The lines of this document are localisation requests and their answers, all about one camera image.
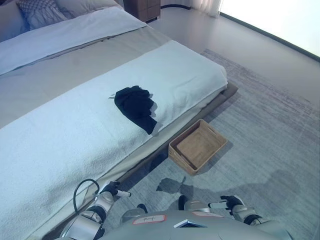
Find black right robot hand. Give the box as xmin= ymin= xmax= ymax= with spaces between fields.
xmin=208 ymin=195 xmax=245 ymax=214

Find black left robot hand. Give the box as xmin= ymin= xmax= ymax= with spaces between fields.
xmin=100 ymin=180 xmax=132 ymax=200

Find black clothes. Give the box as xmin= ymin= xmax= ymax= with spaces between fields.
xmin=107 ymin=85 xmax=162 ymax=136

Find woven wicker basket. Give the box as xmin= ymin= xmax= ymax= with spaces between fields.
xmin=168 ymin=118 xmax=228 ymax=177

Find brown bed base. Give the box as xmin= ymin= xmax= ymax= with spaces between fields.
xmin=49 ymin=81 xmax=240 ymax=240

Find bed with beige sheet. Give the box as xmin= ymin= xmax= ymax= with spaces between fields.
xmin=0 ymin=0 xmax=240 ymax=240

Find silver left robot leg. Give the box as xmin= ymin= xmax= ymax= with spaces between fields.
xmin=120 ymin=203 xmax=149 ymax=226

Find silver robot leg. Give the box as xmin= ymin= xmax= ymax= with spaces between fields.
xmin=177 ymin=194 xmax=218 ymax=215
xmin=120 ymin=203 xmax=149 ymax=226

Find silver right robot leg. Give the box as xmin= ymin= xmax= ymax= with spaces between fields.
xmin=177 ymin=194 xmax=218 ymax=215

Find silver robot torso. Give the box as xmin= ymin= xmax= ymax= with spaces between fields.
xmin=99 ymin=209 xmax=294 ymax=240

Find grey floor rug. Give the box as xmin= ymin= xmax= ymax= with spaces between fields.
xmin=49 ymin=48 xmax=320 ymax=240

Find white duvet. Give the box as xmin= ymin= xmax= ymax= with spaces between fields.
xmin=0 ymin=6 xmax=147 ymax=76

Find brown wooden nightstand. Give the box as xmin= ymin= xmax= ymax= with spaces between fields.
xmin=123 ymin=0 xmax=162 ymax=25

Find beige pillow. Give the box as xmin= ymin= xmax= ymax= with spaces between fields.
xmin=54 ymin=0 xmax=125 ymax=18

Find grey knitted cushion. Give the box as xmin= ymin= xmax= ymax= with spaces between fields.
xmin=15 ymin=0 xmax=76 ymax=32

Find white pillow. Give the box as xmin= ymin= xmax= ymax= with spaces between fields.
xmin=0 ymin=2 xmax=32 ymax=43

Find white curtain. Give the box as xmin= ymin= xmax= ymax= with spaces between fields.
xmin=199 ymin=0 xmax=222 ymax=19

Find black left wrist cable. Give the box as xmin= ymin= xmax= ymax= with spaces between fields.
xmin=72 ymin=178 xmax=101 ymax=219

